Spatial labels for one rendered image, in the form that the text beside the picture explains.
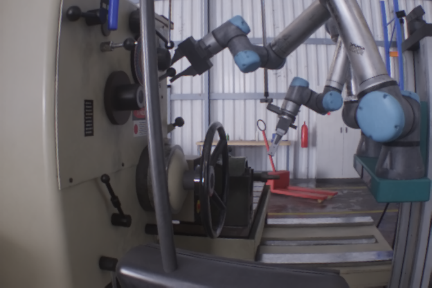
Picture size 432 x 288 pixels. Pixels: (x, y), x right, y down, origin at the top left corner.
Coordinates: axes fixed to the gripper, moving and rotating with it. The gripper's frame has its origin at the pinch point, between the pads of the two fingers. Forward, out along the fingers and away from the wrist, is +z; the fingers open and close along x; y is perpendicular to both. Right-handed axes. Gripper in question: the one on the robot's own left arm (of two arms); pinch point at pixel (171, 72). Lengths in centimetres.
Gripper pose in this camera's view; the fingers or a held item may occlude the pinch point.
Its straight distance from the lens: 129.6
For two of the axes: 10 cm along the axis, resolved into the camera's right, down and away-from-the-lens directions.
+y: 2.0, -3.5, 9.1
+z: -7.9, 4.9, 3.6
